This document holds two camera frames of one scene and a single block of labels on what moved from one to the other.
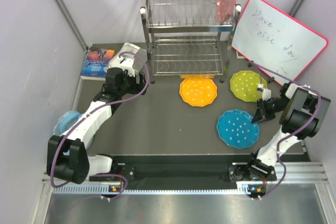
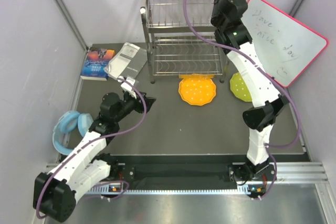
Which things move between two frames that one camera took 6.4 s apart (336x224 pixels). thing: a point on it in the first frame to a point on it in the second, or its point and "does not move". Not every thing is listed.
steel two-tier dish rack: (185, 35) does not move
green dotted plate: (243, 85) does not move
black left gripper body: (129, 86) to (128, 104)
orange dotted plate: (198, 91) does not move
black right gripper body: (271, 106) to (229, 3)
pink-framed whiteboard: (267, 37) does not move
